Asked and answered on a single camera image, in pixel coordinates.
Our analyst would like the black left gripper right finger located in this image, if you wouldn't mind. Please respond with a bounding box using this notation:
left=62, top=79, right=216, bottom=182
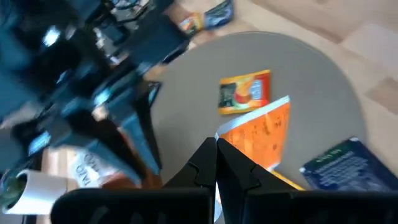
left=216, top=138, right=293, bottom=224

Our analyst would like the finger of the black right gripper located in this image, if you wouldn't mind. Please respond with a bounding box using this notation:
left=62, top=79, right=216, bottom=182
left=132, top=100, right=164, bottom=176
left=93, top=116, right=155, bottom=185

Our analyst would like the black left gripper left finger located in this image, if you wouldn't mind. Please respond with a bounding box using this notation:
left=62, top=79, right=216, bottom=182
left=163, top=137, right=218, bottom=191

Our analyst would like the white Tazo tea bag packet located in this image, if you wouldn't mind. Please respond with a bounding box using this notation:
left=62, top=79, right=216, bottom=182
left=70, top=149, right=121, bottom=189

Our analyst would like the white pot with green plant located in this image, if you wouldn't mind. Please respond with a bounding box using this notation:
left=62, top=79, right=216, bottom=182
left=0, top=169, right=68, bottom=216

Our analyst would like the round grey placemat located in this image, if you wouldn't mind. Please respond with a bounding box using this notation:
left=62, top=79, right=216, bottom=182
left=149, top=30, right=368, bottom=224

